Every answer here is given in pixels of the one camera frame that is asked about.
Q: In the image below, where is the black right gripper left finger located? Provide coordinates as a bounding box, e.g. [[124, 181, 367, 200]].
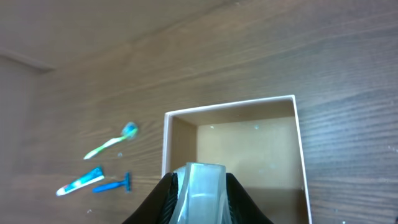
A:
[[123, 172, 178, 224]]

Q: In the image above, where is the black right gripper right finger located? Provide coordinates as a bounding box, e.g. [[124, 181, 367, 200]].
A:
[[226, 173, 273, 224]]

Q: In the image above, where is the clear soap pump bottle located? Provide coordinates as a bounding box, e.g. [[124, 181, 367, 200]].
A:
[[169, 162, 232, 224]]

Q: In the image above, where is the teal white toothpaste tube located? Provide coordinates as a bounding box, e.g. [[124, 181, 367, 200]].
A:
[[55, 166, 104, 197]]

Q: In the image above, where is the white cardboard box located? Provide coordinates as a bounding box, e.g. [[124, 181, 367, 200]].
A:
[[162, 95, 312, 223]]

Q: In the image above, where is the green white toothbrush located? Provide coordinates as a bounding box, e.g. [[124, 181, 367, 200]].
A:
[[83, 122, 139, 160]]

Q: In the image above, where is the blue disposable razor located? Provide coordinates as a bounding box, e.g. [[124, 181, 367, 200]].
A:
[[93, 172, 131, 193]]

